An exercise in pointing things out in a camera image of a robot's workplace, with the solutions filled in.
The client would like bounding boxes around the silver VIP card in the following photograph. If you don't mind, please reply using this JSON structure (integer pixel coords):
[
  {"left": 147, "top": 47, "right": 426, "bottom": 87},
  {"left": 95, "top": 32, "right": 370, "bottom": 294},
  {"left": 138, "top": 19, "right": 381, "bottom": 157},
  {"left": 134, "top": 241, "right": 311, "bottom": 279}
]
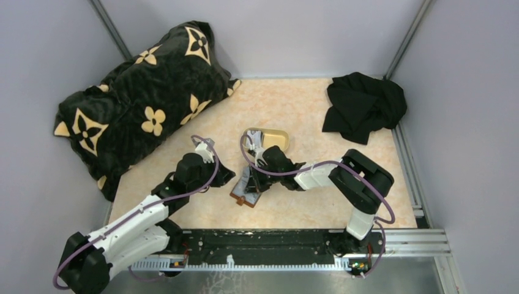
[{"left": 245, "top": 130, "right": 263, "bottom": 149}]

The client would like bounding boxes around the black floral plush pillow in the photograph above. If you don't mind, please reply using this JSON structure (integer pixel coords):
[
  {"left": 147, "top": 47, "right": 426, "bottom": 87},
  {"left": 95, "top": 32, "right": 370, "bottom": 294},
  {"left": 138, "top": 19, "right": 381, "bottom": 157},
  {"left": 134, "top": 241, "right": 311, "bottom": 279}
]
[{"left": 53, "top": 21, "right": 241, "bottom": 202}]

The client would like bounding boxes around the crumpled black cloth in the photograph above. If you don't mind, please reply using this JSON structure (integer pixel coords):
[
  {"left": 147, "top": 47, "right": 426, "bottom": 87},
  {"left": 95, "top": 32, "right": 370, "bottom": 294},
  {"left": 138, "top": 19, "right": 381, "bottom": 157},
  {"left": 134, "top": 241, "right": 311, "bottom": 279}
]
[{"left": 322, "top": 72, "right": 408, "bottom": 145}]

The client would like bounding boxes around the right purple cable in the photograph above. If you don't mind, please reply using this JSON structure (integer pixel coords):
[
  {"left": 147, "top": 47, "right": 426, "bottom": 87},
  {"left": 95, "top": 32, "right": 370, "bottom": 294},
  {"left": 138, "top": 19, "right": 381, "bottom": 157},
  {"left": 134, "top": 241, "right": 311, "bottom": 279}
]
[{"left": 239, "top": 134, "right": 396, "bottom": 278}]

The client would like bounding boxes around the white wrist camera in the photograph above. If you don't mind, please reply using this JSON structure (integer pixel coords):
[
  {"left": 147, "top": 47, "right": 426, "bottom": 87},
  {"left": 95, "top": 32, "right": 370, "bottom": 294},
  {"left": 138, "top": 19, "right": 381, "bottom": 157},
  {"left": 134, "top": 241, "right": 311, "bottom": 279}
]
[
  {"left": 195, "top": 138, "right": 214, "bottom": 164},
  {"left": 253, "top": 147, "right": 267, "bottom": 167}
]

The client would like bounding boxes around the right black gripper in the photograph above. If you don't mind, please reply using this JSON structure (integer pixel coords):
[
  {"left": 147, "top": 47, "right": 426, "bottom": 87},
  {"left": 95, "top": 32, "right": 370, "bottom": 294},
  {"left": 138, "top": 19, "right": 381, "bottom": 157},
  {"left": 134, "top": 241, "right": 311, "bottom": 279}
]
[{"left": 244, "top": 161, "right": 283, "bottom": 194}]

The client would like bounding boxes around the white toothed cable rail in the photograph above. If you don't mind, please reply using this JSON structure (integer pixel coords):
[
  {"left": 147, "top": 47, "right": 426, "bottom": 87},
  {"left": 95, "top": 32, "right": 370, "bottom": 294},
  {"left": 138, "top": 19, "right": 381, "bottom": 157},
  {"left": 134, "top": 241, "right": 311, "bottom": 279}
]
[{"left": 131, "top": 255, "right": 352, "bottom": 272}]

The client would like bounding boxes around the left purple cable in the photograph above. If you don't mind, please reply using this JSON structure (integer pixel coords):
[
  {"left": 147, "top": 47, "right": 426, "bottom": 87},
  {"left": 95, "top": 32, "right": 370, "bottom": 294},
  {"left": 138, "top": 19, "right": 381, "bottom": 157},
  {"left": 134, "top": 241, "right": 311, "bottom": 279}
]
[{"left": 53, "top": 135, "right": 220, "bottom": 290}]

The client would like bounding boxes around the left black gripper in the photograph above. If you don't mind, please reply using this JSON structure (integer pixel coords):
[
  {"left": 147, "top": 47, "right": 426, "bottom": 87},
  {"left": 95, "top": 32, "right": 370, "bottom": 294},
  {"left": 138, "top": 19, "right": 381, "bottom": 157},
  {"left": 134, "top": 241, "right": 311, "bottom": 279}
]
[{"left": 188, "top": 155, "right": 236, "bottom": 194}]

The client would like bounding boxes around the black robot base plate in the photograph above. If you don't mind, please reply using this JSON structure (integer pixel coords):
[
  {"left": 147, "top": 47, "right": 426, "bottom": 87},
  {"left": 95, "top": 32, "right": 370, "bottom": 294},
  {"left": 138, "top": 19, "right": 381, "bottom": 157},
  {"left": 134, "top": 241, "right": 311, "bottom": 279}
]
[{"left": 162, "top": 229, "right": 383, "bottom": 266}]

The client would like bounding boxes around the purple cable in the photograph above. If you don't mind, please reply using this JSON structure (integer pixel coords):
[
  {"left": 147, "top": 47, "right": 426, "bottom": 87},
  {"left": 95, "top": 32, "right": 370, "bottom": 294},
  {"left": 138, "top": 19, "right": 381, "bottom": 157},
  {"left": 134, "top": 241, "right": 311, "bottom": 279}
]
[
  {"left": 239, "top": 134, "right": 396, "bottom": 278},
  {"left": 53, "top": 135, "right": 220, "bottom": 290}
]

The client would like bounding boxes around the beige oval tray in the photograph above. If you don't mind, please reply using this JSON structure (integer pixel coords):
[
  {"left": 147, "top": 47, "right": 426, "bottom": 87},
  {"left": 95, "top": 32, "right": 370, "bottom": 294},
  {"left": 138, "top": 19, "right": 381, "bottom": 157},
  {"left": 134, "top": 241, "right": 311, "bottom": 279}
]
[{"left": 242, "top": 127, "right": 290, "bottom": 151}]

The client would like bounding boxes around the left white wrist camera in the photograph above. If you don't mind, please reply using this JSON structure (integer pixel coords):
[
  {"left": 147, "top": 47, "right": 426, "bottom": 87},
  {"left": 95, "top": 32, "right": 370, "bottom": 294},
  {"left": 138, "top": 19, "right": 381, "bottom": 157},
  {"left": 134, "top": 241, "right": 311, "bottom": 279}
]
[{"left": 195, "top": 138, "right": 214, "bottom": 164}]

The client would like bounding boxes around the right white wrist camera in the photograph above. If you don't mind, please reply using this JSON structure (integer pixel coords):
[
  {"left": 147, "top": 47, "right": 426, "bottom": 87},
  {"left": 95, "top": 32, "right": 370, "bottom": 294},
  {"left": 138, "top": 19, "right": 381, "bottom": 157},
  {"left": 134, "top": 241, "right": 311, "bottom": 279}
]
[{"left": 253, "top": 147, "right": 267, "bottom": 167}]

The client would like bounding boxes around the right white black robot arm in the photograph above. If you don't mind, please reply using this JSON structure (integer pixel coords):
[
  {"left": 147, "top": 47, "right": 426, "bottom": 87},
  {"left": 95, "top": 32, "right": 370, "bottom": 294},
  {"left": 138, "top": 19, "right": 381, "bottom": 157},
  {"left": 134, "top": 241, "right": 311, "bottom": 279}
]
[{"left": 244, "top": 145, "right": 395, "bottom": 252}]

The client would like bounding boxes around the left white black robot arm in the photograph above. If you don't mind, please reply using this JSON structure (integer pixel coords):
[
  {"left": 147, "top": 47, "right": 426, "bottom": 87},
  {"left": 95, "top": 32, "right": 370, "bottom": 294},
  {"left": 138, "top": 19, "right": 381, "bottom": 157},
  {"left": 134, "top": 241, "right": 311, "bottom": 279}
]
[{"left": 53, "top": 153, "right": 236, "bottom": 293}]

